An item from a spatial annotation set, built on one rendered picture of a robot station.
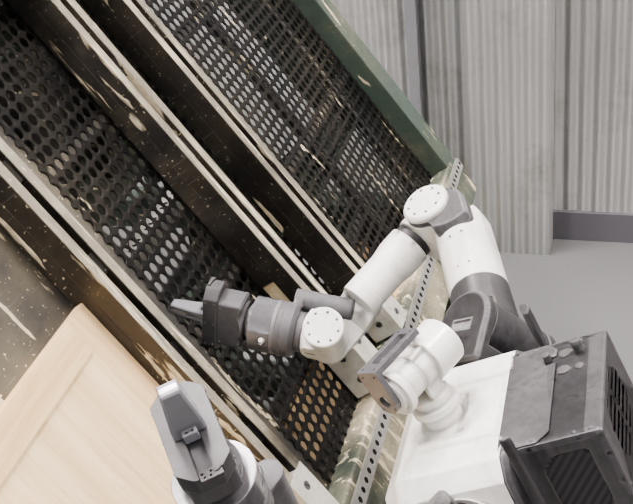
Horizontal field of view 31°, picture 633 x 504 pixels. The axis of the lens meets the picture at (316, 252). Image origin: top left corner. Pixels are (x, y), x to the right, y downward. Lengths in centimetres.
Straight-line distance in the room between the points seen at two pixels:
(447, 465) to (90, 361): 60
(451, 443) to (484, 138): 287
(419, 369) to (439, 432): 9
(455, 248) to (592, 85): 255
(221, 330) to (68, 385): 30
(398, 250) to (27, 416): 63
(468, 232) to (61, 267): 61
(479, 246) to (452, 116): 265
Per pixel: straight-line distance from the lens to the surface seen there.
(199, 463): 106
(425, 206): 179
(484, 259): 169
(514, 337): 160
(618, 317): 404
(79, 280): 173
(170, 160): 205
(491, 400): 143
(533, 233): 435
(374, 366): 136
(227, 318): 181
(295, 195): 228
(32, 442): 158
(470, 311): 159
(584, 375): 140
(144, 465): 170
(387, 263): 180
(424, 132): 301
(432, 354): 138
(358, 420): 217
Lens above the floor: 224
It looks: 30 degrees down
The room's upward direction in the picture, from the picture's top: 6 degrees counter-clockwise
